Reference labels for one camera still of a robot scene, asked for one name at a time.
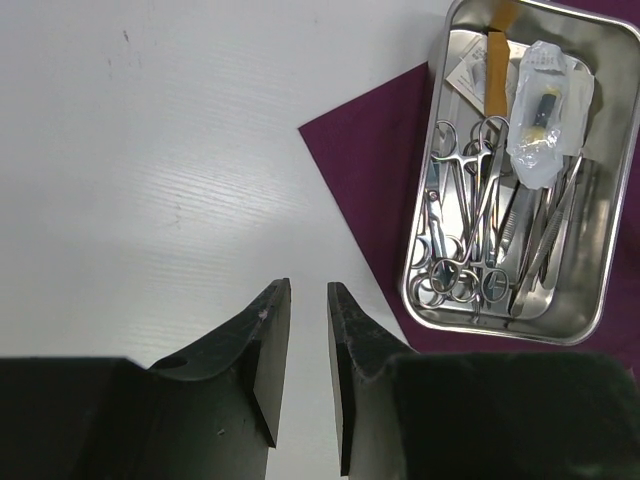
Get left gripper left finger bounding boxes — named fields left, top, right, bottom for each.
left=1, top=278, right=291, bottom=479

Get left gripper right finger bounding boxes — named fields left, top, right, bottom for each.
left=327, top=282, right=639, bottom=479

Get long steel forceps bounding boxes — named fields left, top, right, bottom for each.
left=429, top=116, right=510, bottom=302

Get steel bandage scissors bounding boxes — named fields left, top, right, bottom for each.
left=411, top=164, right=461, bottom=269

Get straight steel scissors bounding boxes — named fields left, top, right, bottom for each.
left=409, top=128, right=467, bottom=310

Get small steel scissors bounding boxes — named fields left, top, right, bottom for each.
left=461, top=140, right=510, bottom=304

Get thin steel tweezers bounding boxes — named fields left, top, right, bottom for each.
left=509, top=153, right=584, bottom=318

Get stainless steel instrument tray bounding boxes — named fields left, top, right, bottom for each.
left=399, top=1, right=639, bottom=345

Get clear suture packet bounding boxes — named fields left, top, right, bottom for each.
left=507, top=40, right=595, bottom=190

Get white blue label packet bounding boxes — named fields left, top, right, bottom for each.
left=446, top=30, right=527, bottom=114

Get orange adhesive strip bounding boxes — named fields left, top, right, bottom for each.
left=484, top=31, right=510, bottom=117

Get purple surgical drape cloth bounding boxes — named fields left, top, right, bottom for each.
left=297, top=0, right=640, bottom=374

